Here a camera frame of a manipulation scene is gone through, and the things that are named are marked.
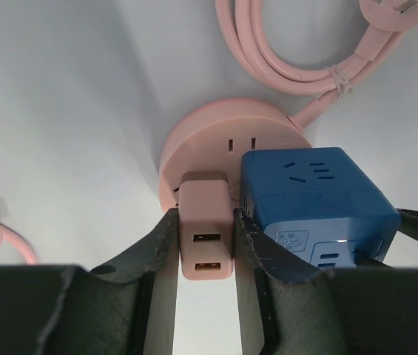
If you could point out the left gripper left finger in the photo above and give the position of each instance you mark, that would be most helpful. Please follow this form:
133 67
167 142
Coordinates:
123 306

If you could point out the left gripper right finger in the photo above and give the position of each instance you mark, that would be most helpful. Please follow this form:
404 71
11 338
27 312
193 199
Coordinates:
288 306

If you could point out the pink brown USB charger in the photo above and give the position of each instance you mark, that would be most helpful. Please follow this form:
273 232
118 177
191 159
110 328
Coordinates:
206 226

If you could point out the round pink power strip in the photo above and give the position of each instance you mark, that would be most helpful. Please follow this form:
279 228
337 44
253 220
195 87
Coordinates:
215 137

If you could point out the blue cube socket adapter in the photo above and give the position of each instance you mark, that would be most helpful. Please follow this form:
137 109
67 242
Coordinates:
318 204

